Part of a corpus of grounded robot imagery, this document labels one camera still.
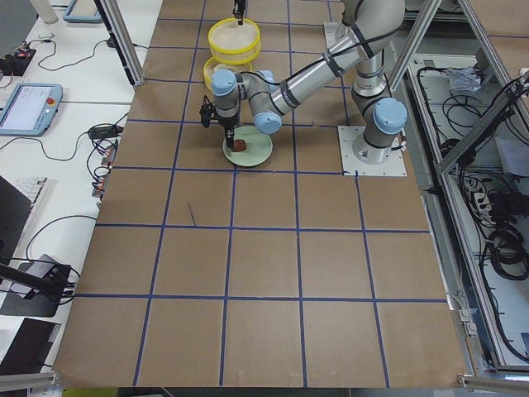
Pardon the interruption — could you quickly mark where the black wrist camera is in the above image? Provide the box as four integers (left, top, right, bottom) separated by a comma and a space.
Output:
199, 95, 217, 128

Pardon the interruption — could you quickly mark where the crumpled white paper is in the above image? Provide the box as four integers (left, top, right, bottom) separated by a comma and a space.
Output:
443, 67, 481, 92

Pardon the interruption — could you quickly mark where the white cylinder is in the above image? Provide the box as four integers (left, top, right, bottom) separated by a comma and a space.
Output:
31, 0, 59, 24

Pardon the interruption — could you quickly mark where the white power strip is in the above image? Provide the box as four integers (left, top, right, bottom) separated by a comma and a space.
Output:
463, 176, 496, 227

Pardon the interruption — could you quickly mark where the square robot base plate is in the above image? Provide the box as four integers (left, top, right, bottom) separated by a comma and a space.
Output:
337, 126, 407, 177

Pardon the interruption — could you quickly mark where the circuit board with wires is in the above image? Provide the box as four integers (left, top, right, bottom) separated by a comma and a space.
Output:
13, 46, 36, 61

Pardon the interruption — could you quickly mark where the brown bun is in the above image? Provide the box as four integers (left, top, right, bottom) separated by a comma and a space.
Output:
231, 139, 247, 152

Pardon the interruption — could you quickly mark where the black power adapter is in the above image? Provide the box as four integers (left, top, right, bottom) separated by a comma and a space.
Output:
88, 125, 123, 140

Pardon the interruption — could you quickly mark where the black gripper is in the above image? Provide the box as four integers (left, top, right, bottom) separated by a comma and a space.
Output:
217, 113, 239, 151

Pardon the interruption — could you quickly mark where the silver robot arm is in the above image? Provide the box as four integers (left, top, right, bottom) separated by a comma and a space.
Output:
201, 1, 405, 151

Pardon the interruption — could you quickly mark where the white keyboard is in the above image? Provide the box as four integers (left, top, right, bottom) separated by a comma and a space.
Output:
13, 176, 55, 225

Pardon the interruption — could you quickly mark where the black camera stand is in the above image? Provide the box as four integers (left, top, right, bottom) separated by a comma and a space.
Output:
1, 255, 74, 318

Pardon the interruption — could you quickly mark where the yellow steamer layer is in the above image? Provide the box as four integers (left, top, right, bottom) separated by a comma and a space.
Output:
203, 55, 255, 90
207, 17, 261, 65

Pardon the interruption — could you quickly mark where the blue teach pendant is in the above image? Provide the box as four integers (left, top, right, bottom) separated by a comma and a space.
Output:
63, 0, 102, 24
1, 83, 63, 137

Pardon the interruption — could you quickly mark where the light green plate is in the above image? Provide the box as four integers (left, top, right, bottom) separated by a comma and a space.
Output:
222, 126, 273, 167

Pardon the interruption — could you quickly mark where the aluminium frame post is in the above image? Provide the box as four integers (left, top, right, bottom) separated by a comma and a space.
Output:
94, 0, 145, 88

